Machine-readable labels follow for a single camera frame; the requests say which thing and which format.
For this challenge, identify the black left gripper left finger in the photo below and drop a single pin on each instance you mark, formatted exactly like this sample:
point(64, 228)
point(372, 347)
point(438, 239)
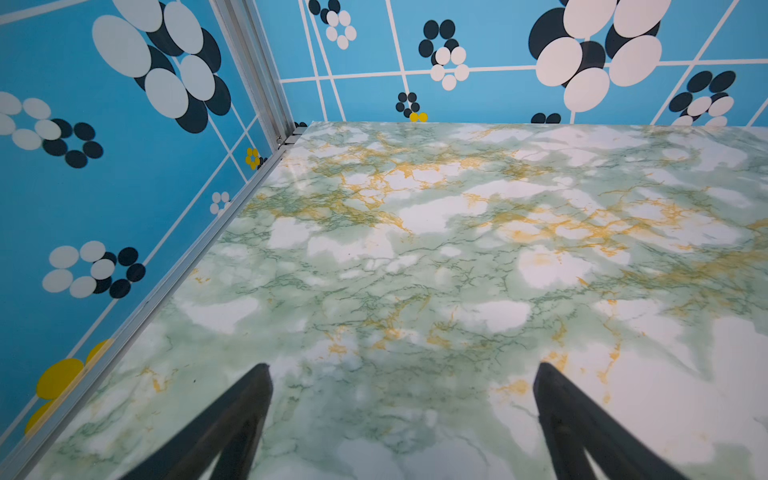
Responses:
point(224, 437)

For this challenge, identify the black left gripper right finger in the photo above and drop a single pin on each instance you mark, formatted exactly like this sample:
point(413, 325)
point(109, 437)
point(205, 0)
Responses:
point(578, 432)

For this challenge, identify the aluminium left table rail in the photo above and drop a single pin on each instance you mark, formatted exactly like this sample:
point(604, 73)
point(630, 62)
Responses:
point(34, 444)

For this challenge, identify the aluminium left corner post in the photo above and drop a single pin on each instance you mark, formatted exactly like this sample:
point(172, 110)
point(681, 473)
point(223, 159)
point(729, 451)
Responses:
point(246, 38)

